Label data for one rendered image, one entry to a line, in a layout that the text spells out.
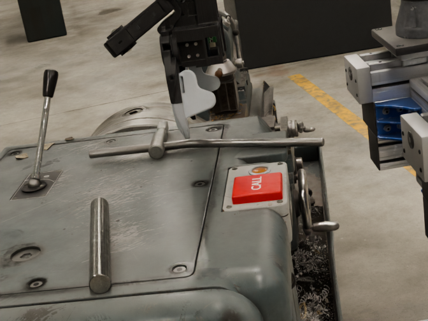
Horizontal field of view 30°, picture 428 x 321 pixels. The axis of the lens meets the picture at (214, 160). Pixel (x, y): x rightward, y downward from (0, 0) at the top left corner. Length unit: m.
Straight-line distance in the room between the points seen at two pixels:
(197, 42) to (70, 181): 0.26
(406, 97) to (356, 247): 1.56
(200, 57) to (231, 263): 0.36
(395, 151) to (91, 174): 1.05
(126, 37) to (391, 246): 2.48
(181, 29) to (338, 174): 3.16
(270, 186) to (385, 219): 2.73
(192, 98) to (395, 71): 0.95
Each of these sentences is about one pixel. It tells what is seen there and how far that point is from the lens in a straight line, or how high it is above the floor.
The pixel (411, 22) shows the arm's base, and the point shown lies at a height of 1.20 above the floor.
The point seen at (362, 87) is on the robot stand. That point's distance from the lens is 1.94.
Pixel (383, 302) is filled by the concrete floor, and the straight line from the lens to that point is 3.08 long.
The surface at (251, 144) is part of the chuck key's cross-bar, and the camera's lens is 1.11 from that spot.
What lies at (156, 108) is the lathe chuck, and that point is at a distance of 1.43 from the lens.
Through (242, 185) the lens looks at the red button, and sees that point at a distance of 0.97.
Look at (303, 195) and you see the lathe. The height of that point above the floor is 0.79.
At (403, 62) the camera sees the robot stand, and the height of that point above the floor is 1.11.
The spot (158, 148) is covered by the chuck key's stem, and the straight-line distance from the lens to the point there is 1.13.
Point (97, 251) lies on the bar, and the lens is 0.85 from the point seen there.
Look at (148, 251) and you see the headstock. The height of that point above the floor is 1.25.
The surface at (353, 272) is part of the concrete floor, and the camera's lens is 3.28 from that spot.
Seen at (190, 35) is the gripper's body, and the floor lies 1.43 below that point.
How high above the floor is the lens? 1.65
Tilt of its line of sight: 21 degrees down
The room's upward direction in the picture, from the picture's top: 10 degrees counter-clockwise
